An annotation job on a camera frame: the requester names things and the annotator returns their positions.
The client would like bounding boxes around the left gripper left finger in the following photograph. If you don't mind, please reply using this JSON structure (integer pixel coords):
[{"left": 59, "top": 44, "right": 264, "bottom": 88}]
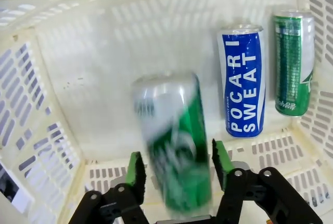
[{"left": 69, "top": 151, "right": 149, "bottom": 224}]

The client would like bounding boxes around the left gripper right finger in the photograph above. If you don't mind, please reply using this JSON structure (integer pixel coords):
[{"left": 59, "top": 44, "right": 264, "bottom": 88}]
[{"left": 212, "top": 139, "right": 323, "bottom": 224}]

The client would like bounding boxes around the green and white soda can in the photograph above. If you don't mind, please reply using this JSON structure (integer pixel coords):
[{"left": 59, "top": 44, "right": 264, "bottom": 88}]
[{"left": 131, "top": 72, "right": 213, "bottom": 217}]

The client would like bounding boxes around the blue Pocari Sweat can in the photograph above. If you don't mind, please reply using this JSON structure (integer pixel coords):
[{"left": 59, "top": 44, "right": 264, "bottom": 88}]
[{"left": 216, "top": 23, "right": 266, "bottom": 139}]

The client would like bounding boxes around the green can with small print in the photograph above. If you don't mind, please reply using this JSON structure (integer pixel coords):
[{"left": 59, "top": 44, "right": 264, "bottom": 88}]
[{"left": 272, "top": 9, "right": 316, "bottom": 117}]

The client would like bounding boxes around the cream plastic shopping basket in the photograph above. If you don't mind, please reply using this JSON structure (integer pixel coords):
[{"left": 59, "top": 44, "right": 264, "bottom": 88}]
[{"left": 0, "top": 0, "right": 333, "bottom": 224}]

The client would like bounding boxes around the white barcode label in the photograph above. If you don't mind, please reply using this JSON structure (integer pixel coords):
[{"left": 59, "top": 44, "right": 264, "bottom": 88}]
[{"left": 0, "top": 161, "right": 36, "bottom": 213}]

